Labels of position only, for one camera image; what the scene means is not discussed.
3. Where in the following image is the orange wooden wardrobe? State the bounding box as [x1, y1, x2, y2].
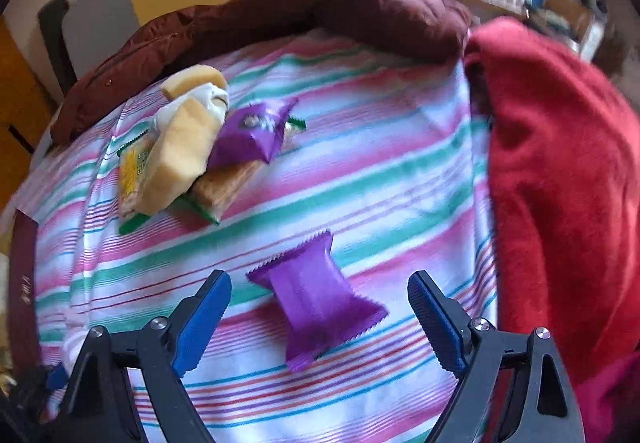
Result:
[0, 16, 58, 174]

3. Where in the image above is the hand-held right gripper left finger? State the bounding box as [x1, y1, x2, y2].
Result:
[42, 269, 233, 443]

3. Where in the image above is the green-edged cracker packet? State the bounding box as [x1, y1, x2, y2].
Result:
[172, 116, 307, 225]

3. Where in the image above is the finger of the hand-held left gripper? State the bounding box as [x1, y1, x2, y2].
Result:
[45, 362, 71, 391]

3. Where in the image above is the magenta blanket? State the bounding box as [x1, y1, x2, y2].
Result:
[575, 353, 640, 443]

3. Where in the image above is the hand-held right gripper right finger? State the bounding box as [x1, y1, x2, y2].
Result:
[407, 271, 586, 443]

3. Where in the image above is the dark bed post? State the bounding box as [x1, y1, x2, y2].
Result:
[37, 0, 78, 96]

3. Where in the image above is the red fleece blanket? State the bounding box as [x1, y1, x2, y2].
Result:
[462, 18, 640, 443]

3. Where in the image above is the wooden chair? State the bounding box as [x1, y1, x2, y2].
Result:
[530, 0, 611, 59]

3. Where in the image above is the yellow green snack packet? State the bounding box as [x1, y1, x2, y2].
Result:
[116, 130, 166, 235]

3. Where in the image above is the plain purple snack packet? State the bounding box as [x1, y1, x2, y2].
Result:
[246, 229, 390, 372]

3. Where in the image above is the printed purple snack packet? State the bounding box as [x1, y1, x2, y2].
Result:
[206, 97, 300, 170]

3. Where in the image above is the white packet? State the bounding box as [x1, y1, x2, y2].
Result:
[150, 83, 231, 134]

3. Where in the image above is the maroon padded jacket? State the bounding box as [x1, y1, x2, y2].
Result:
[50, 0, 473, 146]

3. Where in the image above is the striped bed sheet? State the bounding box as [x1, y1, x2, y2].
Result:
[0, 30, 501, 443]

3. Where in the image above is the dark red box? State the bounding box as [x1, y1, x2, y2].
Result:
[10, 208, 41, 369]

